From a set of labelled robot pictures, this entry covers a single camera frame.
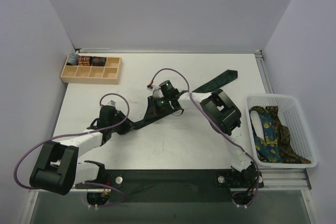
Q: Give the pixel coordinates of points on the grey rolled tie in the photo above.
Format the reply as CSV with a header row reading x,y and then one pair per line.
x,y
72,60

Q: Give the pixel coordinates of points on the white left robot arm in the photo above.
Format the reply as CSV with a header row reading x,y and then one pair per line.
x,y
57,168

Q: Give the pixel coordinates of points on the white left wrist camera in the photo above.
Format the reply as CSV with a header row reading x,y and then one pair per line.
x,y
111,103

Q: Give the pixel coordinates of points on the wooden compartment organizer box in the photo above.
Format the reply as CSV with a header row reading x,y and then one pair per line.
x,y
109,74

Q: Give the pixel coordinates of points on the blue yellow patterned tie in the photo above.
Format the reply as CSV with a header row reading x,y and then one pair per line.
x,y
265,136

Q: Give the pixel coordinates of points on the dark brown rolled tie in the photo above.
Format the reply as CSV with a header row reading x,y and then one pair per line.
x,y
98,61

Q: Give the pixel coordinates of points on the red patterned rolled tie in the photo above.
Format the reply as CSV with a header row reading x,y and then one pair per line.
x,y
84,60

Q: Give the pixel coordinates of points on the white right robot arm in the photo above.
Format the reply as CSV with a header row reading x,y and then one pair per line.
x,y
240,160

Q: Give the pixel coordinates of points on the dark green tie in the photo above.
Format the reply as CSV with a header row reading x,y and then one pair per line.
x,y
220,81

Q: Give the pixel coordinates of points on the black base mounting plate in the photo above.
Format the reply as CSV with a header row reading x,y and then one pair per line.
x,y
177,186

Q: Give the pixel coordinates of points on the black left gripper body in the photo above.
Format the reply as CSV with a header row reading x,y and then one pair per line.
x,y
123,126

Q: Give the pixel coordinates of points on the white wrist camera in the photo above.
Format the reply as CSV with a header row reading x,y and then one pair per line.
x,y
156,90
111,103

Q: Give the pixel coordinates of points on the brown green patterned tie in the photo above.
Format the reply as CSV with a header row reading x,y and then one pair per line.
x,y
286,152

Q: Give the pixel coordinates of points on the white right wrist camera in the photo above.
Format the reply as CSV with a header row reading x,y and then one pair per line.
x,y
156,90

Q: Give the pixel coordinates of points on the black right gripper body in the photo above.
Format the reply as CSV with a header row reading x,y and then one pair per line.
x,y
151,109

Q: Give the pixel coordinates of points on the white plastic basket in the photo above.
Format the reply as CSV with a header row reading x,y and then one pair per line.
x,y
291,116

